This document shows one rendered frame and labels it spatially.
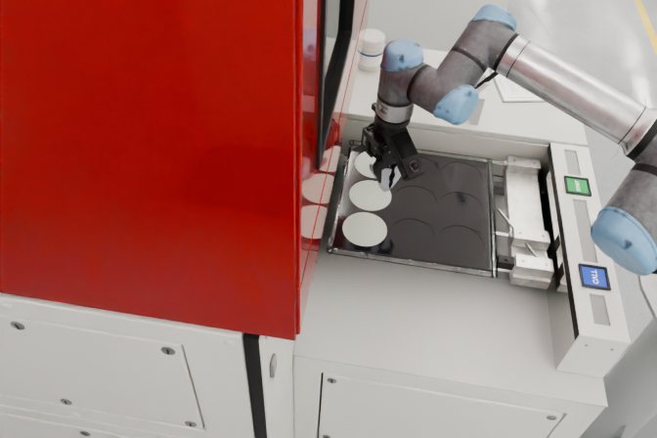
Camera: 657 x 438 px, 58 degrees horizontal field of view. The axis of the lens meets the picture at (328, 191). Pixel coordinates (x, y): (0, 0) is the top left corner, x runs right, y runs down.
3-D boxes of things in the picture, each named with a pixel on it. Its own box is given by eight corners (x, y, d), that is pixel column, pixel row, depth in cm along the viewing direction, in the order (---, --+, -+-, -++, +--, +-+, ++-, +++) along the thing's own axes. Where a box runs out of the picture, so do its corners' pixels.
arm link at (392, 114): (422, 100, 116) (389, 112, 113) (419, 118, 119) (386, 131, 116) (400, 80, 120) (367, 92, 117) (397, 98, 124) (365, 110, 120)
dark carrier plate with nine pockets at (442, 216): (331, 247, 131) (332, 246, 130) (352, 145, 155) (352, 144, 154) (490, 272, 128) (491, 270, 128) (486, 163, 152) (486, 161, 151)
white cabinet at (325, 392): (293, 489, 180) (291, 357, 121) (339, 243, 246) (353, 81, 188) (506, 529, 175) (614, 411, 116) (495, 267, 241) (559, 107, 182)
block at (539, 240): (510, 245, 135) (514, 237, 133) (509, 234, 138) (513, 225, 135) (547, 250, 135) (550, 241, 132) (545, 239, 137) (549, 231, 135)
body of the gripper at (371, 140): (387, 138, 133) (394, 94, 124) (411, 160, 128) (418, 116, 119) (359, 149, 130) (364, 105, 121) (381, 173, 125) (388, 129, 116)
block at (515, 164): (505, 172, 152) (508, 163, 150) (504, 162, 154) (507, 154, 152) (538, 176, 151) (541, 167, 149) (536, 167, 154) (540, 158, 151)
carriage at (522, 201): (509, 284, 131) (512, 277, 129) (502, 171, 156) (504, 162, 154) (547, 289, 131) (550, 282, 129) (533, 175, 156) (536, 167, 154)
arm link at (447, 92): (489, 66, 102) (437, 40, 107) (451, 119, 102) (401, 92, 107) (495, 85, 109) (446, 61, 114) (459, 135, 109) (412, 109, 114)
